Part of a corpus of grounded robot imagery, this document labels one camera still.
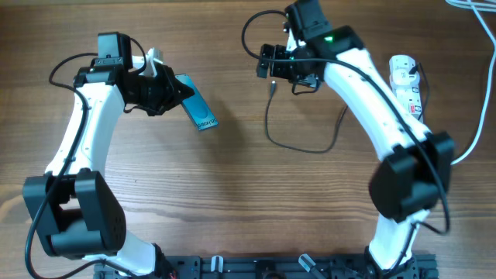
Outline white power strip cord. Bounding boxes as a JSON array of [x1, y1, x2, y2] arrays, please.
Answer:
[[449, 0, 496, 167]]

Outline black USB charging cable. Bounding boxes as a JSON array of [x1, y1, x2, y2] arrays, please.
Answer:
[[264, 61, 431, 154]]

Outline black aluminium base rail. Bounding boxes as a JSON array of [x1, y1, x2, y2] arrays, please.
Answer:
[[93, 253, 439, 279]]

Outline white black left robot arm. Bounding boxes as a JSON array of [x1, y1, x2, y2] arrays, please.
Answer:
[[22, 32, 196, 278]]

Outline white power strip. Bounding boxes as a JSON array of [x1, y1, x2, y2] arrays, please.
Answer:
[[389, 54, 423, 122]]

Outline Galaxy S25 smartphone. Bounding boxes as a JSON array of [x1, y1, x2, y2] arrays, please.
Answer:
[[176, 74, 219, 131]]

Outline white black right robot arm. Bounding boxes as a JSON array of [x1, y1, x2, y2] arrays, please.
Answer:
[[256, 1, 454, 278]]

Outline white charger plug adapter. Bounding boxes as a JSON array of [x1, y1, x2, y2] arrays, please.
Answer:
[[390, 68, 420, 89]]

